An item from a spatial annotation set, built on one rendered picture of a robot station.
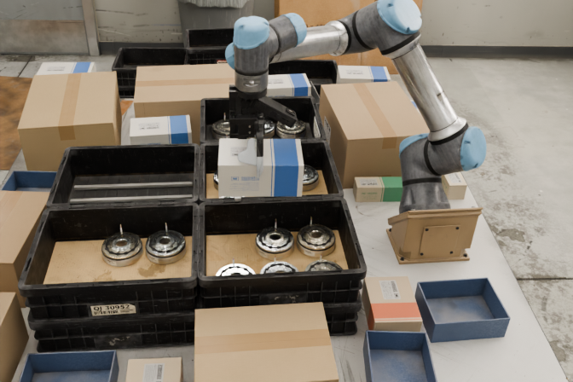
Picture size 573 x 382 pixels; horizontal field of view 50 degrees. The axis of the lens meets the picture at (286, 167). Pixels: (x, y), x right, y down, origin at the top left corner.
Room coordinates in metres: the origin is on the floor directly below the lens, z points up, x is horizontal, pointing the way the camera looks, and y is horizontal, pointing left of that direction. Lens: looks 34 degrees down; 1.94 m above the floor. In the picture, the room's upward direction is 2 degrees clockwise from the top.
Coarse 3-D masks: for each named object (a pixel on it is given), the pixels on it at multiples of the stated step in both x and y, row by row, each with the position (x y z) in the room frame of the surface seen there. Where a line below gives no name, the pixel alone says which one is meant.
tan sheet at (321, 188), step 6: (210, 174) 1.60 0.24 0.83; (318, 174) 1.62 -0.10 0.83; (210, 180) 1.57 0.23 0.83; (318, 180) 1.59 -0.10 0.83; (210, 186) 1.53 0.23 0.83; (318, 186) 1.56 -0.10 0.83; (324, 186) 1.56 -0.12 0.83; (210, 192) 1.50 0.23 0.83; (216, 192) 1.51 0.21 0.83; (306, 192) 1.52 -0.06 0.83; (312, 192) 1.53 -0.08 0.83; (318, 192) 1.53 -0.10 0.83; (324, 192) 1.53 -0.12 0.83
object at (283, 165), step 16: (224, 144) 1.28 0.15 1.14; (240, 144) 1.28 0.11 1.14; (272, 144) 1.29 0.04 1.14; (288, 144) 1.29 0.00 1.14; (224, 160) 1.21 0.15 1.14; (272, 160) 1.22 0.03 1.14; (288, 160) 1.22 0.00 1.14; (224, 176) 1.19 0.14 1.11; (240, 176) 1.19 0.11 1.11; (256, 176) 1.20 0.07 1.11; (272, 176) 1.20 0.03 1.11; (288, 176) 1.20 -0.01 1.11; (224, 192) 1.19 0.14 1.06; (240, 192) 1.19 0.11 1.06; (256, 192) 1.20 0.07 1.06; (272, 192) 1.20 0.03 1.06; (288, 192) 1.20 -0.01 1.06
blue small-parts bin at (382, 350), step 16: (368, 336) 1.04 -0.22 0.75; (384, 336) 1.04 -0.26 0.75; (400, 336) 1.04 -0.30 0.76; (416, 336) 1.04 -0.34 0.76; (368, 352) 0.98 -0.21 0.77; (384, 352) 1.03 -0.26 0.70; (400, 352) 1.04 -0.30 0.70; (416, 352) 1.04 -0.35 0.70; (368, 368) 0.94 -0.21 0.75; (384, 368) 0.98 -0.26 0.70; (400, 368) 0.99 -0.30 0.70; (416, 368) 0.99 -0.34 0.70; (432, 368) 0.94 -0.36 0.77
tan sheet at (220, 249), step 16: (208, 240) 1.28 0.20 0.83; (224, 240) 1.28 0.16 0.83; (240, 240) 1.29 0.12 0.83; (336, 240) 1.30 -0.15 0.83; (208, 256) 1.22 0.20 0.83; (224, 256) 1.22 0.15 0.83; (240, 256) 1.23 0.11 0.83; (256, 256) 1.23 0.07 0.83; (304, 256) 1.24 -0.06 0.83; (336, 256) 1.24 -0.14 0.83; (208, 272) 1.16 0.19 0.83; (256, 272) 1.17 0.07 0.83
